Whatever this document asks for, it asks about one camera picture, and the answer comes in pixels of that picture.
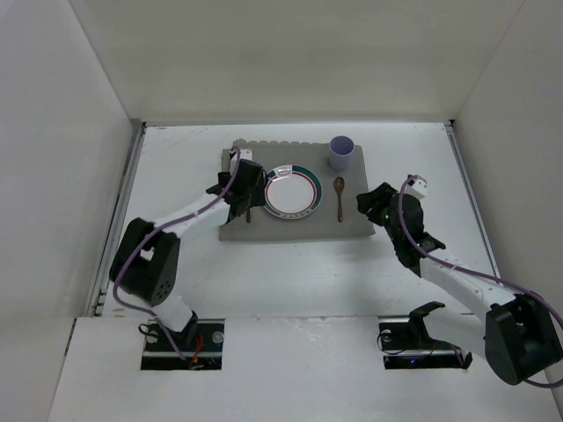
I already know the white plate green red rim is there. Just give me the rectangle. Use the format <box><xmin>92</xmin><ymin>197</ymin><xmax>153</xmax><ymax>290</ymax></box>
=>
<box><xmin>264</xmin><ymin>164</ymin><xmax>323</xmax><ymax>220</ymax></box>

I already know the brown wooden spoon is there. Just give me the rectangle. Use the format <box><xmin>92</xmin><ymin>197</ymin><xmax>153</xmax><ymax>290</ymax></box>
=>
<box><xmin>333</xmin><ymin>176</ymin><xmax>345</xmax><ymax>222</ymax></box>

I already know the purple cup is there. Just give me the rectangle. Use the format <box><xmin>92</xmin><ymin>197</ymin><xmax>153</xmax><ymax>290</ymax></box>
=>
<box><xmin>329</xmin><ymin>135</ymin><xmax>355</xmax><ymax>171</ymax></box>

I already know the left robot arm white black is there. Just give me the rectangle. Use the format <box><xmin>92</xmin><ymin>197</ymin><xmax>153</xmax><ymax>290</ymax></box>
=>
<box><xmin>109</xmin><ymin>157</ymin><xmax>267</xmax><ymax>359</ymax></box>

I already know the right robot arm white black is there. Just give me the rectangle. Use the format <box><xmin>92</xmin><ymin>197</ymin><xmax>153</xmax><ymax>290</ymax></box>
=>
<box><xmin>356</xmin><ymin>175</ymin><xmax>562</xmax><ymax>385</ymax></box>

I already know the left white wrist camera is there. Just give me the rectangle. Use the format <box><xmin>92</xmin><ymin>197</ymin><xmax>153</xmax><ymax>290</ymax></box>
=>
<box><xmin>229</xmin><ymin>149</ymin><xmax>252</xmax><ymax>173</ymax></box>

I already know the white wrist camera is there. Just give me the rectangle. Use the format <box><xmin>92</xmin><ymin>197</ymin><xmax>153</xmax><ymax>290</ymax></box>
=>
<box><xmin>406</xmin><ymin>175</ymin><xmax>428</xmax><ymax>200</ymax></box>
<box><xmin>229</xmin><ymin>149</ymin><xmax>252</xmax><ymax>173</ymax></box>

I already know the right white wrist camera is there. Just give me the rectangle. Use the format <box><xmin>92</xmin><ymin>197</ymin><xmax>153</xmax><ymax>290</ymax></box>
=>
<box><xmin>406</xmin><ymin>175</ymin><xmax>428</xmax><ymax>200</ymax></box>

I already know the right aluminium table rail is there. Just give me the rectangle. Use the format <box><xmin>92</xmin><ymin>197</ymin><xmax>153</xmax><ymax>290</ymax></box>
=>
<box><xmin>443</xmin><ymin>120</ymin><xmax>500</xmax><ymax>276</ymax></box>

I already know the aluminium table rail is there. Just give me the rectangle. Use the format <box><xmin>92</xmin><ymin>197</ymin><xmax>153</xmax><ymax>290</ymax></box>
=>
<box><xmin>83</xmin><ymin>119</ymin><xmax>147</xmax><ymax>317</ymax></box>
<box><xmin>443</xmin><ymin>120</ymin><xmax>500</xmax><ymax>276</ymax></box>

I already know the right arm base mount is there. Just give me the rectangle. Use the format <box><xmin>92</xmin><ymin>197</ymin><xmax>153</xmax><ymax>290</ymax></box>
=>
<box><xmin>377</xmin><ymin>302</ymin><xmax>473</xmax><ymax>370</ymax></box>

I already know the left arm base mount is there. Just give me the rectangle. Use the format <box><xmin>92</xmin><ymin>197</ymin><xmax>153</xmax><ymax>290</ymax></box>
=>
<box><xmin>138</xmin><ymin>319</ymin><xmax>225</xmax><ymax>371</ymax></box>

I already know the left aluminium table rail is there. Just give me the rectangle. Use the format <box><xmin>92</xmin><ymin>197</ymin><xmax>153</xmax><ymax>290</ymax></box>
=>
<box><xmin>83</xmin><ymin>119</ymin><xmax>147</xmax><ymax>317</ymax></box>

